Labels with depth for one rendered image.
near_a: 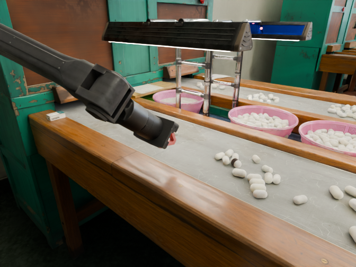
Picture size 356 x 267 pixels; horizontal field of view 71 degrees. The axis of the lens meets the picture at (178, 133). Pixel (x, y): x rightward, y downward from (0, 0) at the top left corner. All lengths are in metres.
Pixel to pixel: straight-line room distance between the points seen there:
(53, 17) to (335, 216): 1.17
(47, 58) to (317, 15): 3.15
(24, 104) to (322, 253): 1.09
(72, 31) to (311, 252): 1.15
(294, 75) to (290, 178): 2.87
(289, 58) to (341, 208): 2.98
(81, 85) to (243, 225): 0.39
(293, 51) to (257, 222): 3.10
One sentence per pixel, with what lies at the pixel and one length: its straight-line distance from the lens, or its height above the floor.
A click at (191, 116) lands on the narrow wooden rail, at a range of 1.01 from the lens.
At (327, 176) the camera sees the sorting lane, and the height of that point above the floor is 0.74.
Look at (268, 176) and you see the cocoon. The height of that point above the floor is 0.76.
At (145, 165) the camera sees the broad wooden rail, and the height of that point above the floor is 0.76.
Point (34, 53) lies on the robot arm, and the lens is 0.53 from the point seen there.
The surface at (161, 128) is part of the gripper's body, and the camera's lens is 0.56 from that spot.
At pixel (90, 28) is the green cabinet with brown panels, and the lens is 1.30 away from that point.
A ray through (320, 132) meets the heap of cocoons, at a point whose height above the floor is 0.74.
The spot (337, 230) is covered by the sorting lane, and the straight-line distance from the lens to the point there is 0.61.
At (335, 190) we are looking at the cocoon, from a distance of 0.69.
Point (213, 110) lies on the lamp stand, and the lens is 1.30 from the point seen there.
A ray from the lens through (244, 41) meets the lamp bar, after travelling 0.71.
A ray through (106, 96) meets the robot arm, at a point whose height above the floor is 0.99.
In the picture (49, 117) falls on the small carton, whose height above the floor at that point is 0.78.
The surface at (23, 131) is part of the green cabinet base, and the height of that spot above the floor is 0.70.
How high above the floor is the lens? 1.11
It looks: 24 degrees down
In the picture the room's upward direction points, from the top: straight up
